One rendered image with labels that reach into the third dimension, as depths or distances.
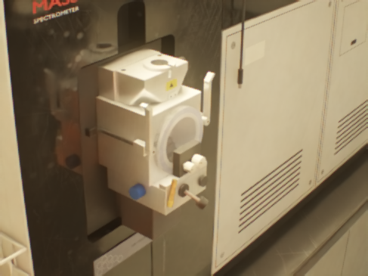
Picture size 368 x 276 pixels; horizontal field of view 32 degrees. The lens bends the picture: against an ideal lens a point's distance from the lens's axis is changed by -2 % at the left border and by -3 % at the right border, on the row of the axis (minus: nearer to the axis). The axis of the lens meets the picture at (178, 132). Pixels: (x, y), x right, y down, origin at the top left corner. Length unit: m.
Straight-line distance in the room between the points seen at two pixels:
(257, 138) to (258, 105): 0.07
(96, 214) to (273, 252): 0.59
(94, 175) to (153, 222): 0.10
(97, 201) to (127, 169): 0.09
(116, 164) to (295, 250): 0.67
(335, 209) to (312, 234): 0.12
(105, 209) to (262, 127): 0.39
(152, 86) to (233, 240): 0.53
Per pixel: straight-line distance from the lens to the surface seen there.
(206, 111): 0.84
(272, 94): 1.18
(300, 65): 1.25
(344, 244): 1.62
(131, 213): 0.89
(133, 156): 0.81
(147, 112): 0.75
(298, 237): 1.45
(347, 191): 1.64
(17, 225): 0.81
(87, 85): 0.80
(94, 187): 0.87
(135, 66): 0.80
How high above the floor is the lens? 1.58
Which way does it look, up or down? 27 degrees down
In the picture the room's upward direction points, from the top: 1 degrees clockwise
